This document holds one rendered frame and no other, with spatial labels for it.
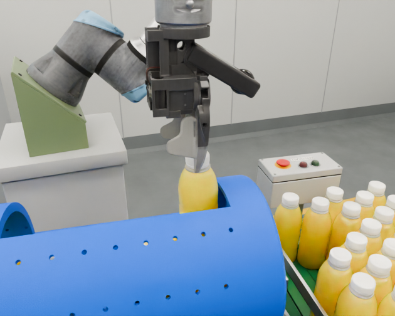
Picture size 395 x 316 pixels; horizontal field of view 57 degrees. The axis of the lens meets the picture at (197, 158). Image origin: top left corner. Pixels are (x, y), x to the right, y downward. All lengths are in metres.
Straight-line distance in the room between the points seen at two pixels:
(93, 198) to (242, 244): 0.56
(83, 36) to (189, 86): 0.53
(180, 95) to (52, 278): 0.30
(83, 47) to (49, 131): 0.22
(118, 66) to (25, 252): 0.56
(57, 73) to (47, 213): 0.36
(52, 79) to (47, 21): 2.37
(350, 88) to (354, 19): 0.77
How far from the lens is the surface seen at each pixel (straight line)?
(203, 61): 0.50
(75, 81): 1.00
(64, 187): 1.00
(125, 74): 0.96
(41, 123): 0.96
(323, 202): 0.90
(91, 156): 0.95
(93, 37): 0.98
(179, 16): 0.48
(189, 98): 0.51
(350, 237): 0.80
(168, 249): 0.54
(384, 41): 4.81
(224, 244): 0.55
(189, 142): 0.53
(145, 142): 3.67
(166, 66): 0.50
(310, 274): 0.97
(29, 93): 0.94
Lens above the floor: 1.55
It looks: 26 degrees down
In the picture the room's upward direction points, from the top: straight up
